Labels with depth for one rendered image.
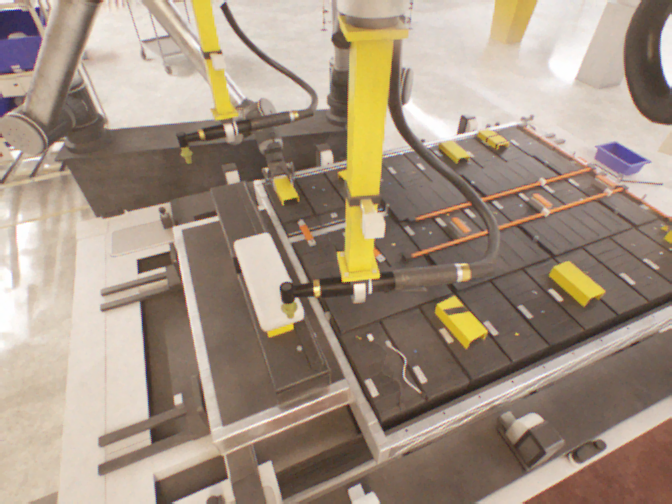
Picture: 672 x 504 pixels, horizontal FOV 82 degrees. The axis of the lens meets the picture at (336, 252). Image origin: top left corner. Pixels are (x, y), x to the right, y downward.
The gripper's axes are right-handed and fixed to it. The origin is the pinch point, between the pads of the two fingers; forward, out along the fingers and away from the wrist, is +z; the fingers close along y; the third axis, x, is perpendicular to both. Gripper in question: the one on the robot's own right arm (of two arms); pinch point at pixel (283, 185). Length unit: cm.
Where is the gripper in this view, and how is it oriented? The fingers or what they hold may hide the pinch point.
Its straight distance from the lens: 174.0
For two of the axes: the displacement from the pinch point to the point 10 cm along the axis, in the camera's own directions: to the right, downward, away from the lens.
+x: 2.5, -1.2, -9.6
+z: 3.0, 9.5, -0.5
